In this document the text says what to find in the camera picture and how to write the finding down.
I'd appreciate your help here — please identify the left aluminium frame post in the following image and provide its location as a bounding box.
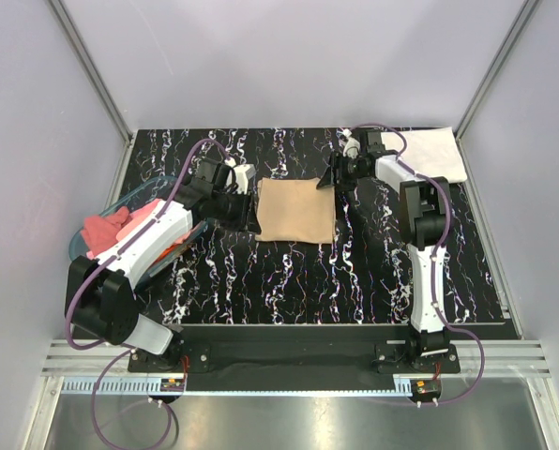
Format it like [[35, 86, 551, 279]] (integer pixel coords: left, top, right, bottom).
[[45, 0, 133, 145]]

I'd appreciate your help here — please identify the teal plastic laundry basket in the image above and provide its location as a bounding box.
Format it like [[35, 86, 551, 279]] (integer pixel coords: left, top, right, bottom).
[[68, 176, 208, 288]]

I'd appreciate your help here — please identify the purple cable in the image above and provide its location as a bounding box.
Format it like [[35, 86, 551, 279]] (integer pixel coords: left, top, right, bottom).
[[349, 122, 485, 407], [66, 138, 234, 446]]

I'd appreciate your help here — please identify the slotted cable duct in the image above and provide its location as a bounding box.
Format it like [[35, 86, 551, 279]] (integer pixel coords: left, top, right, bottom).
[[62, 377, 421, 398]]

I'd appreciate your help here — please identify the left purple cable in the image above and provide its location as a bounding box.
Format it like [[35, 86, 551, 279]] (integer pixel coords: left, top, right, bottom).
[[66, 138, 234, 446]]

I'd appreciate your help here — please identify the light pink shirt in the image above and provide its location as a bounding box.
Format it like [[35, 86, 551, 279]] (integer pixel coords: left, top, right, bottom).
[[116, 202, 157, 242]]

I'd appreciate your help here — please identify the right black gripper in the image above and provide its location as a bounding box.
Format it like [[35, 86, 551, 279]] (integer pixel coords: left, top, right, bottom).
[[315, 152, 368, 194]]

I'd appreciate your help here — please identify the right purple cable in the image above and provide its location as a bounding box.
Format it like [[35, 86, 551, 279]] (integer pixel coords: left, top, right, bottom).
[[349, 122, 485, 407]]

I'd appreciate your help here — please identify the aluminium frame post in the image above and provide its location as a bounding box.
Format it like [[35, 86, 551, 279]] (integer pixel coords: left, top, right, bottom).
[[45, 0, 133, 145], [454, 0, 542, 141]]

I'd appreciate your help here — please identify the tan t shirt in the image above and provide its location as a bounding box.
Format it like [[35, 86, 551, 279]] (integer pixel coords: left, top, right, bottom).
[[256, 178, 336, 245]]

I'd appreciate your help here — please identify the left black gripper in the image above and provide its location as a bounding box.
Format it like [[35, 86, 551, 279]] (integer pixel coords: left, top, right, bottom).
[[212, 187, 262, 234]]

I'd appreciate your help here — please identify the folded white t shirt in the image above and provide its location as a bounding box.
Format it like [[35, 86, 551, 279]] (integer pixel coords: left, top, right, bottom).
[[381, 127, 468, 184]]

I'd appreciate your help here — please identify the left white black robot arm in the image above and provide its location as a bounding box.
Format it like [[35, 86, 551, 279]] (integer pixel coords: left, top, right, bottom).
[[65, 158, 260, 371]]

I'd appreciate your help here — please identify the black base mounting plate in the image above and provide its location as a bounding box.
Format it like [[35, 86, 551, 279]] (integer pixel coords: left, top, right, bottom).
[[128, 324, 461, 395]]

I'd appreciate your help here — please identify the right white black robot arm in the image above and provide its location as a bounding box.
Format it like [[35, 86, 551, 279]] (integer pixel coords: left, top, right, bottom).
[[317, 128, 452, 372]]

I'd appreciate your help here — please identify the dark pink shirt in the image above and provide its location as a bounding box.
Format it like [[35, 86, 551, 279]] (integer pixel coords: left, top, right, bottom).
[[80, 206, 130, 257]]

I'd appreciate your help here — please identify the right aluminium frame post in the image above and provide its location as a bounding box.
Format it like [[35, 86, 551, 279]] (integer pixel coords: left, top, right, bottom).
[[454, 0, 542, 141]]

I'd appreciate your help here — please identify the orange garment in basket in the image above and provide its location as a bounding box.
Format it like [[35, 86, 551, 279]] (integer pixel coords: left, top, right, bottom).
[[159, 244, 182, 261]]

